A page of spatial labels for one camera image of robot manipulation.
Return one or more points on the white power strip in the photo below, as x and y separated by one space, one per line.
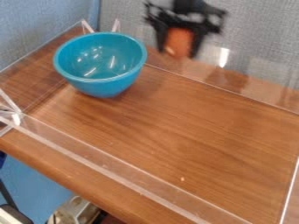
75 211

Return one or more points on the brown toy mushroom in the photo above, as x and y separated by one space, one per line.
179 42

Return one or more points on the blue bowl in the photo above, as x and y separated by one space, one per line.
101 63

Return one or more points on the clear acrylic barrier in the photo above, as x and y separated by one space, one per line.
195 147

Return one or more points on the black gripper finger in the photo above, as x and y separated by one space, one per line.
161 32
199 34

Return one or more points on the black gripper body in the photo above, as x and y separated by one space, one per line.
187 14

